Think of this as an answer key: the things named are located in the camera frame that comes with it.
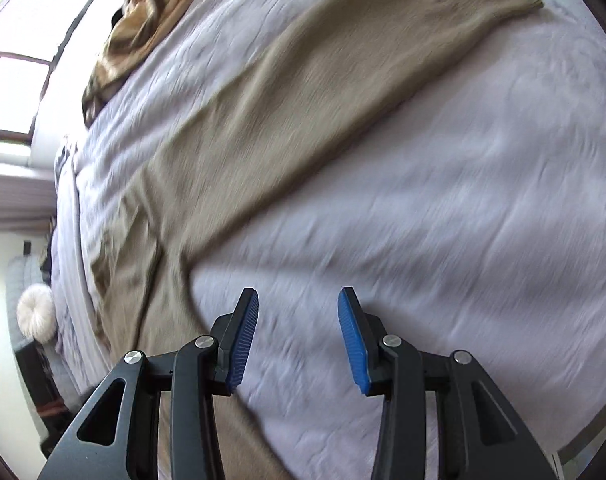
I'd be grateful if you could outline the window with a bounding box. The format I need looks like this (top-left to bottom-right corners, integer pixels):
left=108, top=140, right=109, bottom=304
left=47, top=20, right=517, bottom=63
left=0, top=0, right=120, bottom=137

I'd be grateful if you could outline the brown satin cloth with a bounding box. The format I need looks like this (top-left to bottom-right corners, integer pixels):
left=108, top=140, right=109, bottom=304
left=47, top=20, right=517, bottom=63
left=82, top=0, right=219, bottom=127

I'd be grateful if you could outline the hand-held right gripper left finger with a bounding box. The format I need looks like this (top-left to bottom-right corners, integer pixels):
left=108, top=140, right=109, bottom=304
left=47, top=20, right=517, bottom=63
left=37, top=287, right=260, bottom=480

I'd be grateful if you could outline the tan knit garment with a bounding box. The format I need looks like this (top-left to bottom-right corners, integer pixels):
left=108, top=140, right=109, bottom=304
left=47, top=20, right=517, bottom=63
left=85, top=0, right=544, bottom=480

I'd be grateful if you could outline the white fluffy round cushion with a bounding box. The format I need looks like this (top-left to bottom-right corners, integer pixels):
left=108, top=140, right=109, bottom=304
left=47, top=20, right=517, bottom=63
left=17, top=284, right=56, bottom=344

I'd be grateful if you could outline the lilac embossed bed blanket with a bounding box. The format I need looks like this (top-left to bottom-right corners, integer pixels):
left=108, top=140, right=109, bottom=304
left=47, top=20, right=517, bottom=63
left=50, top=0, right=606, bottom=480

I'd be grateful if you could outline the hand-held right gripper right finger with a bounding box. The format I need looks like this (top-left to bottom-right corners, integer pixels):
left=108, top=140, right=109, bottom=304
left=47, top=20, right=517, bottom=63
left=337, top=287, right=560, bottom=480

